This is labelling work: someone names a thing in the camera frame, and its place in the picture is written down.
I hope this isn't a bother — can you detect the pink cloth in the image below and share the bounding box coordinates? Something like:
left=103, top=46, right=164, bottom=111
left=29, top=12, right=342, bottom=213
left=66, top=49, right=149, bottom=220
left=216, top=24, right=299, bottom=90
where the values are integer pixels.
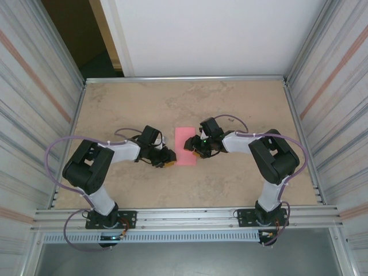
left=174, top=126, right=198, bottom=167

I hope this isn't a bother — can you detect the wide aluminium mounting rail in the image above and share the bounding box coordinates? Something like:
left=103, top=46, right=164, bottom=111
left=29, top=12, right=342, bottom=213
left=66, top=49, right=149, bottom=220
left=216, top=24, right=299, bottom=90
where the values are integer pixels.
left=31, top=204, right=344, bottom=232

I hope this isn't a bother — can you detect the long aluminium table edge rail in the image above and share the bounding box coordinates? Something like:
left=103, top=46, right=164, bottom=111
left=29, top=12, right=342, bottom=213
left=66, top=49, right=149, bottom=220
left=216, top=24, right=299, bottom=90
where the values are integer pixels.
left=85, top=75, right=288, bottom=85

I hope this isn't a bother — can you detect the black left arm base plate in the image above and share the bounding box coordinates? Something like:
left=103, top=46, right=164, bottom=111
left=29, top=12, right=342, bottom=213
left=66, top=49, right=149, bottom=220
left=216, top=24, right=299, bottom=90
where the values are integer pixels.
left=85, top=210, right=137, bottom=230

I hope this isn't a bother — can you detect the grey slotted cable duct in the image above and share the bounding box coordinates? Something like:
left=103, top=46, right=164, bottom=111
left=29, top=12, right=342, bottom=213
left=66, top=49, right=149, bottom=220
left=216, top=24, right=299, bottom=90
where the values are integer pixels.
left=42, top=231, right=261, bottom=244

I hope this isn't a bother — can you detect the aluminium table side rail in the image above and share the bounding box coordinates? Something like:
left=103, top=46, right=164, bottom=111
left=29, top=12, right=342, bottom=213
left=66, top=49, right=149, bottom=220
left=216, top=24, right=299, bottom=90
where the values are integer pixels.
left=51, top=82, right=87, bottom=209
left=283, top=80, right=325, bottom=205

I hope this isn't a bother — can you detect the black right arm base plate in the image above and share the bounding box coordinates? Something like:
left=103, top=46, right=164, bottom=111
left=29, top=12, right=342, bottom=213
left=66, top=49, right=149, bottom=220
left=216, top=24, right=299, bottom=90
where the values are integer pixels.
left=237, top=208, right=288, bottom=228

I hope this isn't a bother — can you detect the small circuit board with wires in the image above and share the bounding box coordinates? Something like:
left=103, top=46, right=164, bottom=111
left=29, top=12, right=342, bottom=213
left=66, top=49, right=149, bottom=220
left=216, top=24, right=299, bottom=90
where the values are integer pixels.
left=98, top=233, right=128, bottom=248
left=258, top=229, right=279, bottom=247

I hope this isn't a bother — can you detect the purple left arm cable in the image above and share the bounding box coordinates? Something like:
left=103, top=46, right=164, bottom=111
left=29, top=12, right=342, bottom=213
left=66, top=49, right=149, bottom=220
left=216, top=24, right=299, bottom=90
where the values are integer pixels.
left=47, top=128, right=144, bottom=253

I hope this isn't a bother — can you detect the aluminium corner post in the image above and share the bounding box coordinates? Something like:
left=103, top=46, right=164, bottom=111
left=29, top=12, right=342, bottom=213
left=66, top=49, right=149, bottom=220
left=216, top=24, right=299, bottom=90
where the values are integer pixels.
left=36, top=0, right=87, bottom=87
left=286, top=0, right=340, bottom=84

